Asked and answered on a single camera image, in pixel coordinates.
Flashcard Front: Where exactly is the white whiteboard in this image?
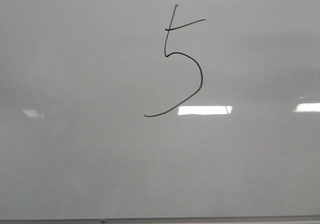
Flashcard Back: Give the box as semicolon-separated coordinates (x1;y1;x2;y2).
0;0;320;219

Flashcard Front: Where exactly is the grey whiteboard bottom rail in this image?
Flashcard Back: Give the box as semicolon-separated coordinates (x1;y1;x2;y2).
0;215;320;223

